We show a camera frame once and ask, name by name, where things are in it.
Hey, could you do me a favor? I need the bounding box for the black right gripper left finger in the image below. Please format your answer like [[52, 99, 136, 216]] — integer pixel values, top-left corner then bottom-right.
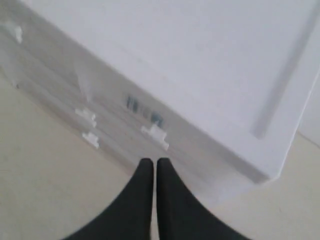
[[66, 158, 154, 240]]

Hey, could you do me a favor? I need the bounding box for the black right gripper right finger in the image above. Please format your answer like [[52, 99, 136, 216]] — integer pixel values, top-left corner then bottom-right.
[[156, 158, 238, 240]]

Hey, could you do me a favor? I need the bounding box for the teal white pill bottle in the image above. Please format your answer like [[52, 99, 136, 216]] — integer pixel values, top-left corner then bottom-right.
[[126, 95, 165, 128]]

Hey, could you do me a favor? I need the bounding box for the bottom wide clear drawer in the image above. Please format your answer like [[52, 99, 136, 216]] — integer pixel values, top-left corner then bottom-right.
[[17, 82, 136, 172]]

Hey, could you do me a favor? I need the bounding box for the white plastic drawer cabinet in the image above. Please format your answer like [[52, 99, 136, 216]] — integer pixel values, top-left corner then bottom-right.
[[0, 0, 320, 189]]

